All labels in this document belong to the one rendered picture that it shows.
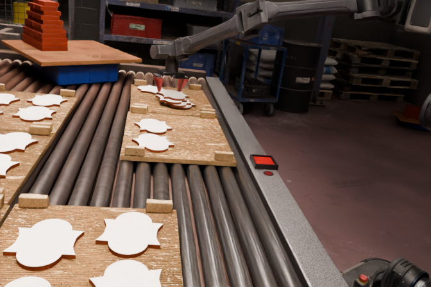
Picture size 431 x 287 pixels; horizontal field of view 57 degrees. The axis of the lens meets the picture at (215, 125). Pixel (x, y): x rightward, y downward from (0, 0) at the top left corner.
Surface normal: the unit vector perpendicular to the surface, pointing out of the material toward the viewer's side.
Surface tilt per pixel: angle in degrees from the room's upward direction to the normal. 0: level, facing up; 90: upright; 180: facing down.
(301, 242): 0
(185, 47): 87
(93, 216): 0
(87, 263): 0
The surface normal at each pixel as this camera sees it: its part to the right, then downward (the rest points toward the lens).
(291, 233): 0.13, -0.94
